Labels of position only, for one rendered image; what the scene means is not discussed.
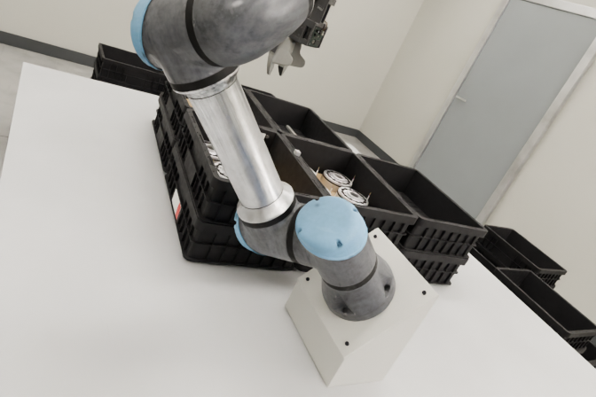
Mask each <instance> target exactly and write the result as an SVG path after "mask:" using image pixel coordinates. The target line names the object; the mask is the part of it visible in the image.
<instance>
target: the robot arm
mask: <svg viewBox="0 0 596 397"><path fill-rule="evenodd" d="M335 3H336V0H139V1H138V3H137V5H136V7H135V9H134V11H133V16H132V20H131V22H130V35H131V40H132V43H133V46H134V49H135V51H136V53H137V54H138V56H139V57H140V58H141V59H142V60H143V62H145V63H146V64H147V65H148V66H151V67H152V68H154V69H156V70H160V71H163V72H164V74H165V75H166V77H167V79H168V81H169V84H170V86H171V88H172V89H173V90H174V91H175V92H176V93H179V94H182V95H185V96H187V97H188V98H189V100H190V102H191V104H192V107H193V109H194V111H195V112H196V114H197V116H198V118H199V120H200V123H201V125H202V127H203V128H204V130H205V132H206V134H207V136H208V139H209V141H210V143H211V144H212V146H213V148H214V150H215V152H216V155H217V157H218V159H219V160H220V162H221V164H222V166H223V169H224V171H225V173H226V174H227V176H228V178H229V180H230V182H231V185H232V187H233V189H234V190H235V192H236V194H237V196H238V198H239V203H238V204H237V211H236V214H235V217H234V221H236V224H235V225H234V229H235V233H236V236H237V238H238V240H239V242H240V243H241V244H242V245H243V246H244V247H245V248H246V249H248V250H250V251H252V252H254V253H257V254H260V255H264V256H271V257H274V258H278V259H281V260H285V261H291V262H294V263H298V264H302V265H304V266H308V267H312V268H314V269H316V270H317V271H318V273H319V275H321V277H322V294H323V298H324V300H325V303H326V305H327V306H328V307H329V309H330V310H331V311H332V312H333V313H334V314H335V315H337V316H338V317H340V318H341V319H344V320H347V321H351V322H360V321H365V320H369V319H371V318H374V317H375V316H377V315H379V314H380V313H381V312H383V311H384V310H385V309H386V308H387V307H388V305H389V304H390V302H391V300H392V299H393V297H394V294H395V290H396V281H395V278H394V275H393V272H392V270H391V268H390V266H389V265H388V264H387V262H386V261H385V260H384V259H382V258H381V257H380V256H379V255H378V254H377V253H376V252H375V251H374V248H373V244H372V241H371V239H370V237H369V235H368V232H367V228H366V225H365V221H364V219H363V217H362V216H361V215H360V213H359V212H358V211H357V209H356V208H355V207H354V206H353V205H352V204H351V203H350V202H348V201H347V200H346V199H344V198H339V197H334V196H326V197H321V198H319V200H317V201H316V200H315V199H313V200H311V201H310V202H309V203H307V204H304V203H300V202H298V201H297V198H296V196H295V194H294V191H293V188H292V187H291V186H290V185H289V184H288V183H285V182H281V181H280V178H279V176H278V172H277V170H276V168H275V166H274V164H273V161H272V159H271V156H270V153H269V151H268V149H267V146H266V144H265V142H264V140H263V136H262V134H261V131H260V129H259V128H258V125H257V123H256V120H255V117H254V115H253V113H252V110H251V108H250V105H249V103H248V102H247V98H246V95H245V93H244V91H243V89H242V87H241V84H240V82H239V78H238V76H237V73H238V71H239V69H240V66H241V65H243V64H246V63H248V62H250V61H253V60H255V59H257V58H260V57H261V56H262V55H264V54H265V53H267V52H269V55H268V61H267V74H268V75H270V74H271V71H272V69H273V67H274V65H275V64H277V65H278V73H279V75H280V76H282V74H283V73H284V72H285V71H286V69H287V67H288V66H296V67H304V66H305V59H304V58H303V57H302V55H301V49H302V44H304V45H306V46H309V47H312V48H320V45H321V43H322V42H323V39H324V37H325V33H326V31H327V29H328V26H327V22H326V21H325V18H326V16H327V14H328V12H329V10H330V8H331V5H332V6H335ZM324 22H325V24H324ZM287 37H289V38H287Z"/></svg>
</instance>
